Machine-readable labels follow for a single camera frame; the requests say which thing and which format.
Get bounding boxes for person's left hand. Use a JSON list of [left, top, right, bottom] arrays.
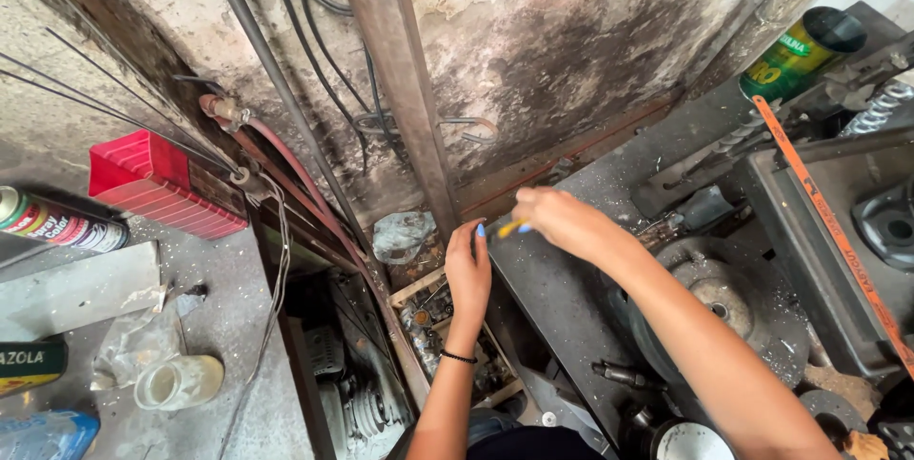
[[443, 218, 493, 336]]

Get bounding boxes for person's right hand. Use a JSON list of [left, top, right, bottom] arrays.
[[511, 186, 631, 267]]

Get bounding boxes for crumpled clear plastic bag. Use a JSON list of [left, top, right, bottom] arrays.
[[371, 210, 437, 266]]

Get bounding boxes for wooden crate of metal parts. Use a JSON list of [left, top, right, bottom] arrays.
[[389, 267, 526, 407]]

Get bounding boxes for rusty steel angle bar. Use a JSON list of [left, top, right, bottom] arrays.
[[330, 0, 461, 241]]

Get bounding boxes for metal bolt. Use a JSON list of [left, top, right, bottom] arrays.
[[591, 362, 668, 392]]

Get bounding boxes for round metal disc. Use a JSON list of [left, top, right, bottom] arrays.
[[628, 235, 811, 390]]

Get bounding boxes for person's dark clothing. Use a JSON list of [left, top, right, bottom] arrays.
[[386, 406, 608, 460]]

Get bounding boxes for pulley wheel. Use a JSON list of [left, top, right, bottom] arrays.
[[319, 374, 411, 460]]

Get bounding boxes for grey steel pipe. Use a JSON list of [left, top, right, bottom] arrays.
[[197, 0, 376, 257]]

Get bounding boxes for white round lid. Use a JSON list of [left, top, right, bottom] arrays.
[[653, 421, 736, 460]]

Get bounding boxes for grey metal tray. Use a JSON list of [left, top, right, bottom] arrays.
[[735, 128, 914, 379]]

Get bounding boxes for orange hacksaw blade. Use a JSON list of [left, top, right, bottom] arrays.
[[752, 95, 914, 380]]

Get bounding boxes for green yellow oil can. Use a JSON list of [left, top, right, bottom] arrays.
[[738, 6, 868, 104]]

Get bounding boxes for black metal flange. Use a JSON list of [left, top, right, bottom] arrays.
[[851, 181, 914, 271]]

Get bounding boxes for coiled metal spring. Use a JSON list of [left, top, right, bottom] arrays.
[[843, 81, 914, 137]]

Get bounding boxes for red plastic bin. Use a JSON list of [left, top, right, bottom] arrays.
[[88, 129, 249, 241]]

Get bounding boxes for clear plastic wrapper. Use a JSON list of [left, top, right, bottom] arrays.
[[90, 285, 208, 391]]

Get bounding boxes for thin metal rods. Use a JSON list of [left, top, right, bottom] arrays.
[[0, 26, 240, 175]]

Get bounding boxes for grey stone slab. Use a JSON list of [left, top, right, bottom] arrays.
[[0, 240, 162, 342]]

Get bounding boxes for spray paint can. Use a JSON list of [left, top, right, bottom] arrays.
[[0, 185, 130, 254]]

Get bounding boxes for green yellow tin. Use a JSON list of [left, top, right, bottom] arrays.
[[0, 340, 70, 398]]

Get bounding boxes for blue plastic bottle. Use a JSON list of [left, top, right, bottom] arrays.
[[0, 410, 101, 460]]

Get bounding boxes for red hose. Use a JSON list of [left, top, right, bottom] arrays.
[[199, 94, 390, 304]]

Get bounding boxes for black cables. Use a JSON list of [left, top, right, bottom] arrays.
[[218, 0, 535, 175]]

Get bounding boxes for white wire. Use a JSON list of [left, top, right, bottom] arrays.
[[216, 173, 292, 460]]

